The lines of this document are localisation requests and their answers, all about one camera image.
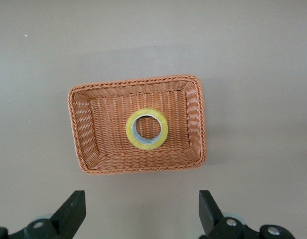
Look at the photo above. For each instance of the yellowish clear packing tape roll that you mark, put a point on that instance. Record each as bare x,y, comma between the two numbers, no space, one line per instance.
146,129

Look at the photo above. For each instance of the brown woven wicker basket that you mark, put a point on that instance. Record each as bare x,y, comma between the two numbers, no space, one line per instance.
138,124

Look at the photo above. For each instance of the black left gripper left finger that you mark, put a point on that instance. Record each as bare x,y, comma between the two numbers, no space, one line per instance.
66,216

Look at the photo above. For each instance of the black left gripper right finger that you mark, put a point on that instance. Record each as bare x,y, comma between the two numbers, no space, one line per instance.
218,219

